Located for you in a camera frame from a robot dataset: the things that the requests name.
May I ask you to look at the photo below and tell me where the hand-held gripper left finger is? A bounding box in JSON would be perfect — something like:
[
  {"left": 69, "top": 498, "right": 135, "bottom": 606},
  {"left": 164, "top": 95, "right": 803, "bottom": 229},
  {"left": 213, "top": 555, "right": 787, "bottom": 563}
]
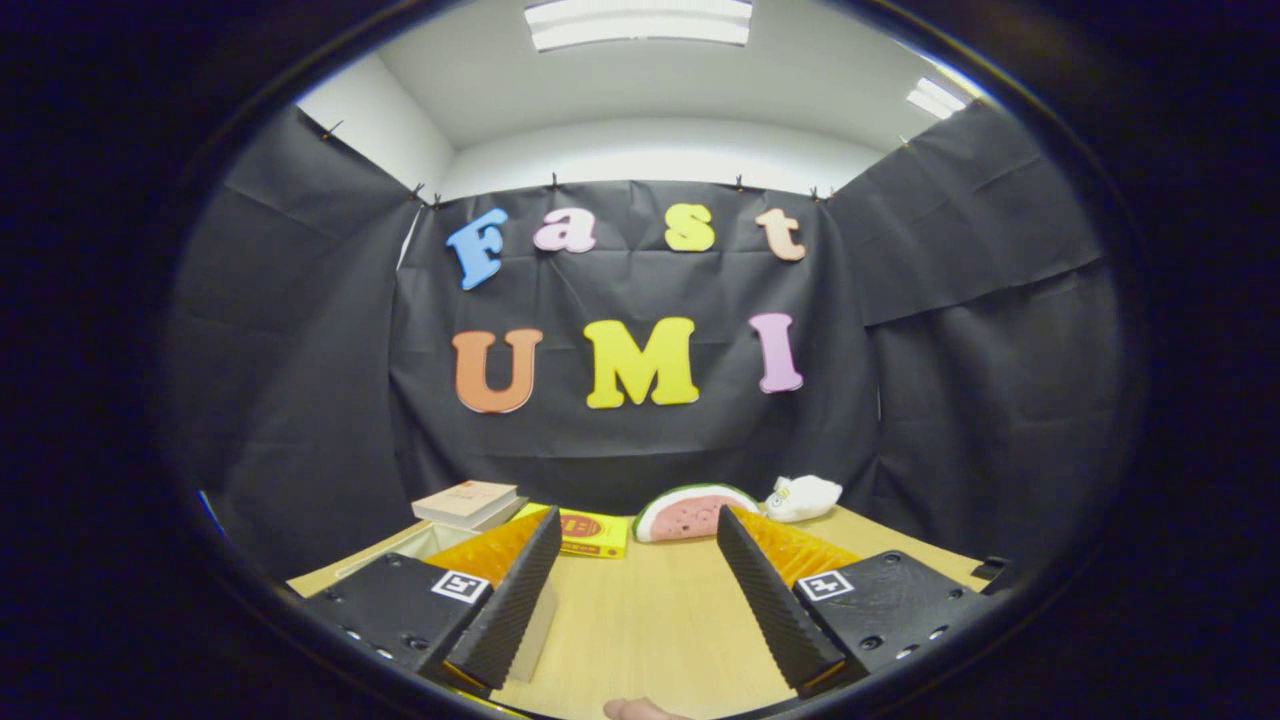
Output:
[{"left": 300, "top": 505, "right": 564, "bottom": 691}]

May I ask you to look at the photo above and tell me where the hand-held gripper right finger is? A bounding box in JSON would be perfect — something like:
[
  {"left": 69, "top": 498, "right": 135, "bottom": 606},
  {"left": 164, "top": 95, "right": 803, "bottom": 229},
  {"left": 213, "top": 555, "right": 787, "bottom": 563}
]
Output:
[{"left": 716, "top": 505, "right": 1001, "bottom": 696}]

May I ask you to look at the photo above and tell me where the beige fabric storage box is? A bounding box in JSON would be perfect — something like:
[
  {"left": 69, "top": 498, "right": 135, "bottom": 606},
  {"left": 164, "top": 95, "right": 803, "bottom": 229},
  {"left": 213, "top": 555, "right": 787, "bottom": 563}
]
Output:
[{"left": 335, "top": 520, "right": 561, "bottom": 683}]

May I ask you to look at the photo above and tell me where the beige paperback book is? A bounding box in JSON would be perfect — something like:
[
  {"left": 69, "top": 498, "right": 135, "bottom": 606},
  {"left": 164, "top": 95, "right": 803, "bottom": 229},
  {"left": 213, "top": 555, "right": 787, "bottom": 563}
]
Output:
[{"left": 411, "top": 480, "right": 521, "bottom": 529}]

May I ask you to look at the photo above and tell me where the white plush toy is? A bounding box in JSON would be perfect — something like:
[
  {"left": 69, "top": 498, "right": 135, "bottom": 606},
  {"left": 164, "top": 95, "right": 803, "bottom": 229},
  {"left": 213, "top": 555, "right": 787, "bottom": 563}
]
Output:
[{"left": 765, "top": 475, "right": 844, "bottom": 523}]

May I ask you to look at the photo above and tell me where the yellow book with red circle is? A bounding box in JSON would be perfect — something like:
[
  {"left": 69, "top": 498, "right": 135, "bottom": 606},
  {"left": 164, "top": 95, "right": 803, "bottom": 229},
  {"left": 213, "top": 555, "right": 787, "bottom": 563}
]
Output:
[{"left": 512, "top": 503, "right": 631, "bottom": 560}]

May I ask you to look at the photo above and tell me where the watermelon slice plush toy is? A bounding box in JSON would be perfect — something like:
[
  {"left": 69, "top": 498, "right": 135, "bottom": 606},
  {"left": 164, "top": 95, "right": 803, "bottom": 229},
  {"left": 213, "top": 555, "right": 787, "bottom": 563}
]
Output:
[{"left": 633, "top": 484, "right": 761, "bottom": 544}]

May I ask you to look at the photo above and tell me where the black backdrop cloth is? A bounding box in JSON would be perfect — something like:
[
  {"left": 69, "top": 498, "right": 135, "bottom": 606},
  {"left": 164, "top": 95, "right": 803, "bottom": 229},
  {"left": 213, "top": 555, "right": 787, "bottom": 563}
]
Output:
[{"left": 170, "top": 100, "right": 1126, "bottom": 591}]

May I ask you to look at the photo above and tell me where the small ceiling light panel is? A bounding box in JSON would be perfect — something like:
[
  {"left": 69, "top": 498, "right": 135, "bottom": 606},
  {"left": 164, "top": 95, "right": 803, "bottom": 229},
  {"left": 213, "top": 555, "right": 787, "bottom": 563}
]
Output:
[{"left": 906, "top": 77, "right": 969, "bottom": 121}]

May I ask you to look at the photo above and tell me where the long ceiling light panel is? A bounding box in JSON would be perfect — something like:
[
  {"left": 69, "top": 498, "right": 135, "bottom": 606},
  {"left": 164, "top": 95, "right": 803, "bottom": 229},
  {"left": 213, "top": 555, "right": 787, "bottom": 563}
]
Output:
[{"left": 524, "top": 0, "right": 754, "bottom": 52}]

